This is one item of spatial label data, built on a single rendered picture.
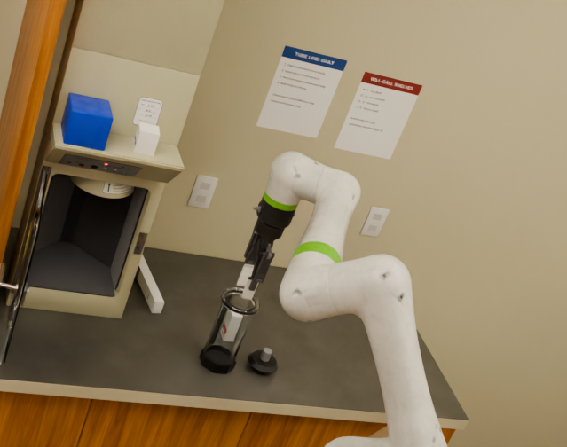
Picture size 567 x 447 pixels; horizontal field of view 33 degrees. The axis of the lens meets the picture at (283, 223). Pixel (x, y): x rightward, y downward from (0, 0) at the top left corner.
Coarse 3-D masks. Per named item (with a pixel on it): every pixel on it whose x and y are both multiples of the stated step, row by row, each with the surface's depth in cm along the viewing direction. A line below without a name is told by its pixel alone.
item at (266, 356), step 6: (264, 348) 271; (252, 354) 272; (258, 354) 273; (264, 354) 270; (270, 354) 270; (252, 360) 270; (258, 360) 270; (264, 360) 271; (270, 360) 272; (276, 360) 273; (252, 366) 270; (258, 366) 269; (264, 366) 269; (270, 366) 270; (276, 366) 272; (258, 372) 270; (264, 372) 270; (270, 372) 271
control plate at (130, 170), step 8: (64, 160) 233; (72, 160) 233; (80, 160) 232; (88, 160) 232; (96, 160) 231; (88, 168) 238; (112, 168) 237; (120, 168) 237; (128, 168) 236; (136, 168) 236
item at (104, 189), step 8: (72, 176) 252; (80, 184) 249; (88, 184) 249; (96, 184) 249; (104, 184) 249; (112, 184) 250; (120, 184) 251; (96, 192) 249; (104, 192) 249; (112, 192) 250; (120, 192) 252; (128, 192) 254
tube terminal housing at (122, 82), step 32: (64, 64) 230; (96, 64) 228; (128, 64) 230; (64, 96) 230; (96, 96) 232; (128, 96) 234; (160, 96) 237; (192, 96) 239; (128, 128) 239; (160, 128) 241; (32, 192) 246; (160, 192) 252; (128, 256) 263; (32, 288) 258; (128, 288) 266
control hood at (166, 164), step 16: (48, 144) 234; (64, 144) 225; (112, 144) 234; (128, 144) 237; (160, 144) 243; (48, 160) 234; (112, 160) 231; (128, 160) 231; (144, 160) 232; (160, 160) 235; (176, 160) 238; (144, 176) 243; (160, 176) 242
